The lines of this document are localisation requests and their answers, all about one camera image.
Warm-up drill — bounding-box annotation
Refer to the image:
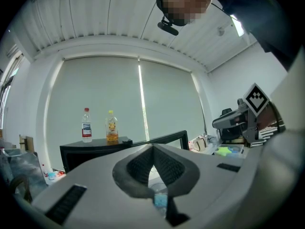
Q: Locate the green star toy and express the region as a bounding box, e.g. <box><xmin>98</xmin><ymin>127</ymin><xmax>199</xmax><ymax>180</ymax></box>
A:
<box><xmin>216</xmin><ymin>146</ymin><xmax>234</xmax><ymax>157</ymax></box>

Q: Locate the brown cardboard box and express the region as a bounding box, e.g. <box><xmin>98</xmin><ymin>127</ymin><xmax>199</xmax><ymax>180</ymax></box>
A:
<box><xmin>19</xmin><ymin>134</ymin><xmax>34</xmax><ymax>153</ymax></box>

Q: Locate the plastic wrapped grey panel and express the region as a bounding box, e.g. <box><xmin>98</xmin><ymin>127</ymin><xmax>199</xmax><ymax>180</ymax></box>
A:
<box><xmin>0</xmin><ymin>148</ymin><xmax>49</xmax><ymax>201</ymax></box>

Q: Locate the black mini fridge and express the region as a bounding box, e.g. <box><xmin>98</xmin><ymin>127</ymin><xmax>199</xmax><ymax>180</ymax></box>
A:
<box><xmin>59</xmin><ymin>135</ymin><xmax>133</xmax><ymax>174</ymax></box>

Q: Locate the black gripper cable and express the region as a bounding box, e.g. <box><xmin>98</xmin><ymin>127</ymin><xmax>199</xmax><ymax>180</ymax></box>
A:
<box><xmin>268</xmin><ymin>102</ymin><xmax>284</xmax><ymax>135</ymax></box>

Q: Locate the orange drink bottle yellow cap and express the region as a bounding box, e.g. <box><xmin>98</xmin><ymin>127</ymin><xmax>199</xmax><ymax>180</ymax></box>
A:
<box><xmin>105</xmin><ymin>110</ymin><xmax>119</xmax><ymax>145</ymax></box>

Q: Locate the large clear storage box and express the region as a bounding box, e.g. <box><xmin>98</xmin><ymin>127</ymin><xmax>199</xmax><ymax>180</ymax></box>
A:
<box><xmin>213</xmin><ymin>143</ymin><xmax>245</xmax><ymax>158</ymax></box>

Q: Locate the beige strap bag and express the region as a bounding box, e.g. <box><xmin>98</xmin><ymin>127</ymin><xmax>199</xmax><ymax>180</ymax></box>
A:
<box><xmin>192</xmin><ymin>135</ymin><xmax>208</xmax><ymax>152</ymax></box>

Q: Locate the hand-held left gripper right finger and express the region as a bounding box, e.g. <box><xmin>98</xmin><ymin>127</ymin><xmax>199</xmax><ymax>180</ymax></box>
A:
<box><xmin>153</xmin><ymin>143</ymin><xmax>260</xmax><ymax>229</ymax></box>

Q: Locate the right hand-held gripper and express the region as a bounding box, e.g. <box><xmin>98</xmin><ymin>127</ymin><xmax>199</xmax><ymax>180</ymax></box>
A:
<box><xmin>212</xmin><ymin>82</ymin><xmax>271</xmax><ymax>145</ymax></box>

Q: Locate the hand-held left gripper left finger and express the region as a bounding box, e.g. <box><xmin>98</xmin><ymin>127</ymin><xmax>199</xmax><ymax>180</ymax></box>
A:
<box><xmin>30</xmin><ymin>143</ymin><xmax>167</xmax><ymax>229</ymax></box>

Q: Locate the grey roller blind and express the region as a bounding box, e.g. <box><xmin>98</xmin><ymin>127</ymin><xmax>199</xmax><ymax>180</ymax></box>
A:
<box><xmin>46</xmin><ymin>55</ymin><xmax>150</xmax><ymax>171</ymax></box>
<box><xmin>139</xmin><ymin>59</ymin><xmax>207</xmax><ymax>142</ymax></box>

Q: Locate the person's head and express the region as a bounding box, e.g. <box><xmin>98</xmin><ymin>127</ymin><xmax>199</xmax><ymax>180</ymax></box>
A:
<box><xmin>156</xmin><ymin>0</ymin><xmax>215</xmax><ymax>26</ymax></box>

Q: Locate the black head-mounted camera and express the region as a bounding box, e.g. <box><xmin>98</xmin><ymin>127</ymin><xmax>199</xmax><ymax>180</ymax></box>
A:
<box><xmin>157</xmin><ymin>16</ymin><xmax>180</xmax><ymax>37</ymax></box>

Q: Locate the ceiling tube light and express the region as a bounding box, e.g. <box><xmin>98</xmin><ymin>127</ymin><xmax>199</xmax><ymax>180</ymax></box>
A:
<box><xmin>229</xmin><ymin>15</ymin><xmax>245</xmax><ymax>37</ymax></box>

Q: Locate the person's right hand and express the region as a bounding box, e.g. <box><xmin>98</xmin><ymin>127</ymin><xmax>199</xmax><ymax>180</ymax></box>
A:
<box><xmin>256</xmin><ymin>105</ymin><xmax>278</xmax><ymax>131</ymax></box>

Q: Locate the small blue held object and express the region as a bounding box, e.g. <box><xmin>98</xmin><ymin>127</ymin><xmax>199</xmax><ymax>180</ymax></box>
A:
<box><xmin>149</xmin><ymin>182</ymin><xmax>168</xmax><ymax>216</ymax></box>

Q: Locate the clear water bottle red cap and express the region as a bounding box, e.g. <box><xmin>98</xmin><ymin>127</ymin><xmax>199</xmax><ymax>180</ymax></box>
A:
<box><xmin>81</xmin><ymin>107</ymin><xmax>93</xmax><ymax>144</ymax></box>

